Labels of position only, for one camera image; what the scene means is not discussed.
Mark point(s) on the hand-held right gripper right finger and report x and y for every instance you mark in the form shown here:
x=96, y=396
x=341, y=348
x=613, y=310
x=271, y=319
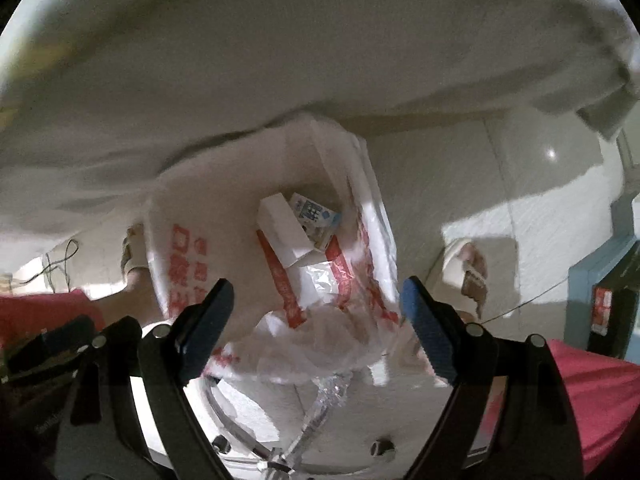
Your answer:
x=430, y=332

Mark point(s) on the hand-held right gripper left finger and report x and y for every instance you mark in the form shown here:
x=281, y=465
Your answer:
x=210, y=330

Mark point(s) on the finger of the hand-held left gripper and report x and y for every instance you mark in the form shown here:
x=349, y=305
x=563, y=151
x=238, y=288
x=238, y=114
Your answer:
x=50, y=342

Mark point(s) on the white red-printed plastic bag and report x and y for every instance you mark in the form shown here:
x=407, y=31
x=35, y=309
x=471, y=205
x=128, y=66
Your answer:
x=200, y=220

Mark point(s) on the person's right beige sandal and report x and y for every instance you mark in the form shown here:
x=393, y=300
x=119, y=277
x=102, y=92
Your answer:
x=452, y=270

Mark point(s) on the person's beige sandal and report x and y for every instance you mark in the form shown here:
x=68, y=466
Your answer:
x=452, y=270
x=134, y=255

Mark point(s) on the person's left leg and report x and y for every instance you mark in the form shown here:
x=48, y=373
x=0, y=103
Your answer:
x=140, y=297

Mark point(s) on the person's left beige sandal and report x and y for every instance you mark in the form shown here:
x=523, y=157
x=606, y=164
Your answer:
x=134, y=255

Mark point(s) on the clear plastic wrapper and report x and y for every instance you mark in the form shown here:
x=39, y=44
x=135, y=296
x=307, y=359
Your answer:
x=331, y=391

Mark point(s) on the white cardboard box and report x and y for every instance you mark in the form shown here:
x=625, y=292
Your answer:
x=282, y=230

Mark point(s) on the office chair wheeled base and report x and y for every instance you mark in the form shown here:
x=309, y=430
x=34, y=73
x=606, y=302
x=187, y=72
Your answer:
x=300, y=452

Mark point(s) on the blue and white carton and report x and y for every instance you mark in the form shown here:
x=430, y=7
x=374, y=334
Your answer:
x=315, y=217

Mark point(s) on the blue storage box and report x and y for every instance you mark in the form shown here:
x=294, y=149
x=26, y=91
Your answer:
x=577, y=285

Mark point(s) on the black box with labels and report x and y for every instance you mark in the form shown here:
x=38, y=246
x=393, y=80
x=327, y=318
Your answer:
x=617, y=305

